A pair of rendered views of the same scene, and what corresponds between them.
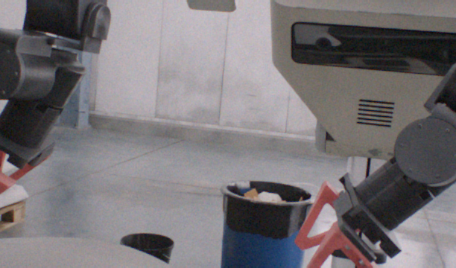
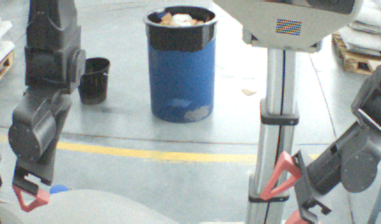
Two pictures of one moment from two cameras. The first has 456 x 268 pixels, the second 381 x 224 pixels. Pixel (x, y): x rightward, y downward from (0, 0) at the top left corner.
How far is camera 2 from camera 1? 0.30 m
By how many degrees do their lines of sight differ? 23
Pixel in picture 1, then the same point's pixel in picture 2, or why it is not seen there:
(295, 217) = (206, 33)
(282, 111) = not seen: outside the picture
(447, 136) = (369, 163)
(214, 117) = not seen: outside the picture
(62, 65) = (58, 110)
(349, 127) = (270, 34)
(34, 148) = (51, 162)
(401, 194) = (337, 177)
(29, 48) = (38, 118)
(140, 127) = not seen: outside the picture
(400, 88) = (305, 15)
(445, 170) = (367, 183)
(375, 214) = (320, 191)
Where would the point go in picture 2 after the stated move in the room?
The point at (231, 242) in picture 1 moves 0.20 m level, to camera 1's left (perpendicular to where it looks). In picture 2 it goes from (155, 58) to (123, 61)
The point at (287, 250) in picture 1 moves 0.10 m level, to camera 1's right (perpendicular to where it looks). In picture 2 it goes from (202, 59) to (219, 58)
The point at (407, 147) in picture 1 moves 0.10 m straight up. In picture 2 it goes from (348, 172) to (363, 97)
